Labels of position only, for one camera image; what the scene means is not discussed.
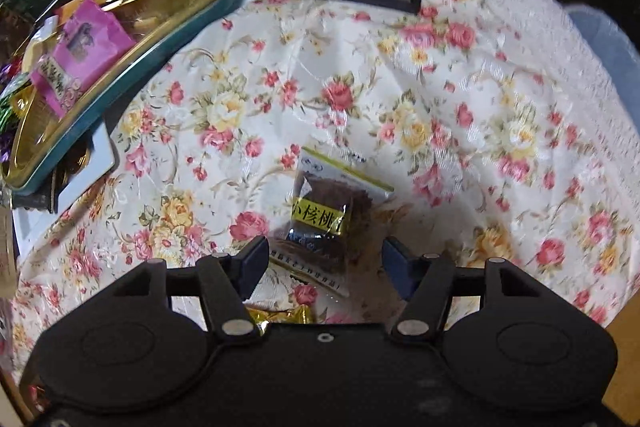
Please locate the purple wrapped candy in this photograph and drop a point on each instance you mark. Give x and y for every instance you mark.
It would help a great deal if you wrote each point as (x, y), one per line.
(5, 149)

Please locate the floral tablecloth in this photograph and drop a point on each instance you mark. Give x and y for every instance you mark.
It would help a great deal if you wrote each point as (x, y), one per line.
(450, 107)

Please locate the pink snack packet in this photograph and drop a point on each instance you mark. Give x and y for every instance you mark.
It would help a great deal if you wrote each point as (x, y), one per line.
(85, 52)

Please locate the green wrapped candy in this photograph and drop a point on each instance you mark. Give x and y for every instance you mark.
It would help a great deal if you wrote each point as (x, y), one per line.
(12, 104)

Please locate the teal tin tray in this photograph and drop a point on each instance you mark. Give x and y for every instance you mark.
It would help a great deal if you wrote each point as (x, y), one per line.
(165, 42)

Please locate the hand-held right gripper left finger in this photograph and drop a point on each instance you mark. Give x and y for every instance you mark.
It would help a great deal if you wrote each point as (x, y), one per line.
(256, 259)

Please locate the brown cake snack packet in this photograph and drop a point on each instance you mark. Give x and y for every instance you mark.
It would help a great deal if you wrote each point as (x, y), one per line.
(325, 202)

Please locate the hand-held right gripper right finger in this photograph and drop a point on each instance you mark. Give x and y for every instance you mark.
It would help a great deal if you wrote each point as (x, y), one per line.
(397, 263)

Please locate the gold wrapped candy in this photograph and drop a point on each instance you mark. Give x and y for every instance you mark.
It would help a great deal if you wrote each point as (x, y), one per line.
(282, 314)

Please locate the pale blue plastic object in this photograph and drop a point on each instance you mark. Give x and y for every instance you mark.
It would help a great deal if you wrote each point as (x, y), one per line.
(605, 52)

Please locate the white tray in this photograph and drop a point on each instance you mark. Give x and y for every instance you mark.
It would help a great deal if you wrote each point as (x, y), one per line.
(85, 177)

